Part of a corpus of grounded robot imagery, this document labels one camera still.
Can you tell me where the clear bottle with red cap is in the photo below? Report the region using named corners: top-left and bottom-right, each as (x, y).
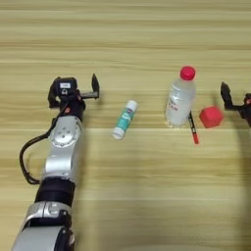
top-left (165, 65), bottom-right (197, 127)

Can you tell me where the red cube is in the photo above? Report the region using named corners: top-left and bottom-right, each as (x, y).
top-left (199, 105), bottom-right (225, 129)

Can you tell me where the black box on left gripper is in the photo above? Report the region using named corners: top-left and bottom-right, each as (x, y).
top-left (55, 77), bottom-right (78, 97)

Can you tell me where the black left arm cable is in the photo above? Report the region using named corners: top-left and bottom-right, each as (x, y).
top-left (19, 104), bottom-right (67, 185)

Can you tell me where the red marker pen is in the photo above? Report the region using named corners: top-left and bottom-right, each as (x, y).
top-left (187, 111), bottom-right (200, 145)

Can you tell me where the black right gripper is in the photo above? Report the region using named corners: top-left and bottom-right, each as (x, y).
top-left (220, 81), bottom-right (251, 126)

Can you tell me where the green and white glue stick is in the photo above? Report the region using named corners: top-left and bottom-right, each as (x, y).
top-left (112, 100), bottom-right (139, 141)

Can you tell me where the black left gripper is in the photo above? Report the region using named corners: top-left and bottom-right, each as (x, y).
top-left (48, 73), bottom-right (100, 122)

